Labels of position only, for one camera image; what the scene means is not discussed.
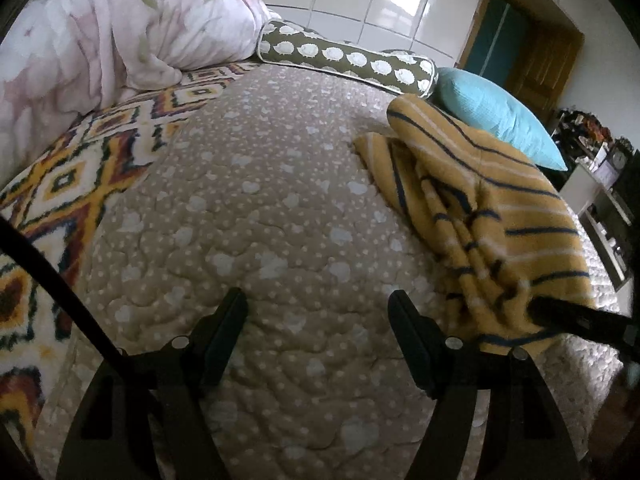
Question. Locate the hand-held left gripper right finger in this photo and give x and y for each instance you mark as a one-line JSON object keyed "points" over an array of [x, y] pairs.
{"points": [[417, 345]]}

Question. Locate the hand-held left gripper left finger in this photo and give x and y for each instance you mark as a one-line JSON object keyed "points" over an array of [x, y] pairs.
{"points": [[220, 340]]}

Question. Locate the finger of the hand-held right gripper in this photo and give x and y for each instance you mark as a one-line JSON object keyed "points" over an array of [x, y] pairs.
{"points": [[575, 317]]}

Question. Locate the yellow striped sweater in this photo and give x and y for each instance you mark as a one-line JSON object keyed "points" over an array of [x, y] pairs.
{"points": [[500, 200]]}

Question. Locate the cluttered white shelf unit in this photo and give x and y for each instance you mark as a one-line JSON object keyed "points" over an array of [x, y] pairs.
{"points": [[600, 200]]}

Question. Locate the beige quilted bedspread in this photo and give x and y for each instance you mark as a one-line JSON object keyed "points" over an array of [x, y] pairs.
{"points": [[280, 200]]}

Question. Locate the small desk clock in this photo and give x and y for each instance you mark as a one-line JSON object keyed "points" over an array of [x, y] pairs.
{"points": [[618, 160]]}

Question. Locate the teal ribbed pillow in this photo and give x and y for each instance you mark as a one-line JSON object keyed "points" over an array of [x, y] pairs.
{"points": [[495, 110]]}

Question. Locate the geometric patterned blanket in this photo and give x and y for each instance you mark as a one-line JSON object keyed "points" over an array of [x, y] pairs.
{"points": [[65, 180]]}

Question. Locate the brown wooden door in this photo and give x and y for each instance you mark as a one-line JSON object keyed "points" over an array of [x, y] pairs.
{"points": [[545, 70]]}

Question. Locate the olive bolster pillow white print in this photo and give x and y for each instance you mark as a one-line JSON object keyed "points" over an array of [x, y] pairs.
{"points": [[345, 57]]}

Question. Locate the pink floral duvet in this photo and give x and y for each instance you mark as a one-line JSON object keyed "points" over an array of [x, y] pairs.
{"points": [[100, 35]]}

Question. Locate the white glossy wardrobe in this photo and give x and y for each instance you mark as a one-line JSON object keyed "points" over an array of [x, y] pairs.
{"points": [[380, 0]]}

